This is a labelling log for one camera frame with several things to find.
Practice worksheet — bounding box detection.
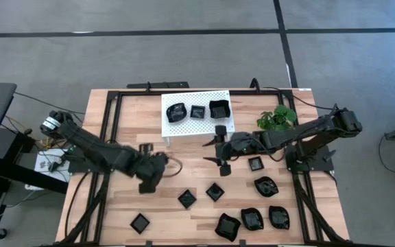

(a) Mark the black planter edge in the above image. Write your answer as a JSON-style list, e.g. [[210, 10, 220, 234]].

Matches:
[[214, 212, 242, 243]]

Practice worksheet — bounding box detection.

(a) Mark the black aluminium table frame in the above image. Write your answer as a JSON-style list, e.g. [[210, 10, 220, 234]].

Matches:
[[60, 89, 351, 247]]

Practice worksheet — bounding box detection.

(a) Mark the deep square black bowl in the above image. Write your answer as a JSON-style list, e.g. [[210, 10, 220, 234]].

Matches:
[[208, 99, 232, 120]]

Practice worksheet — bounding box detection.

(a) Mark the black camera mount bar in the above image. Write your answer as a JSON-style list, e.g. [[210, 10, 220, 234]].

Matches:
[[126, 81, 191, 90]]

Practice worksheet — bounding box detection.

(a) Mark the white small table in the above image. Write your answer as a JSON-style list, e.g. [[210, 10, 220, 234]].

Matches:
[[160, 89, 236, 147]]

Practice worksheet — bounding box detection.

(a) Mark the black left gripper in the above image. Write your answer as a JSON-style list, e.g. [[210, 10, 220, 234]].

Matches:
[[134, 143, 169, 195]]

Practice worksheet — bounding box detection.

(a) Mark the black floor cable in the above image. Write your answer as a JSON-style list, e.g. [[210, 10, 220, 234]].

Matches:
[[14, 91, 87, 116]]

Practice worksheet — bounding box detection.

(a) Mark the black planter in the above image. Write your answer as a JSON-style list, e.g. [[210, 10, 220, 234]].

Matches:
[[130, 212, 151, 235], [248, 156, 265, 172]]

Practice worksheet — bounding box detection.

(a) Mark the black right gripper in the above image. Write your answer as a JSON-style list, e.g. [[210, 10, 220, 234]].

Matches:
[[202, 125, 255, 177]]

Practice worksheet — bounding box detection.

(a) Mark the green plant in white pot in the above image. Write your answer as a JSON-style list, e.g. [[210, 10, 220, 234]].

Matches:
[[256, 104, 298, 132]]

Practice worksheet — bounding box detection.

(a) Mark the oval leaf black plate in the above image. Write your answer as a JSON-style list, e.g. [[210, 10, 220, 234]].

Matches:
[[254, 176, 280, 198], [268, 204, 291, 231], [165, 102, 188, 124], [240, 207, 265, 232]]

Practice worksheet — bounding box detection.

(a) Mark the footed square black plate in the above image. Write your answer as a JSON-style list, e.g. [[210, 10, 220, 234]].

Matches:
[[178, 189, 198, 209], [205, 182, 226, 202]]

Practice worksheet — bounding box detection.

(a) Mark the white power adapter box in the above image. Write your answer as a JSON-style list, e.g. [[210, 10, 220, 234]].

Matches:
[[24, 148, 71, 191]]

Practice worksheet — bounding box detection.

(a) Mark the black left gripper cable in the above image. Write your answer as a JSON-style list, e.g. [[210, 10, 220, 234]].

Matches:
[[163, 156, 184, 178]]

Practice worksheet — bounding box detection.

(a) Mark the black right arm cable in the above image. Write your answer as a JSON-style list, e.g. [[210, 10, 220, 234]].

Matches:
[[250, 78, 338, 111]]

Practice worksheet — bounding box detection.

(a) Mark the small square black plate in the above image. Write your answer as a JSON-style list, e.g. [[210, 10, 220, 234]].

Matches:
[[189, 104, 206, 120]]

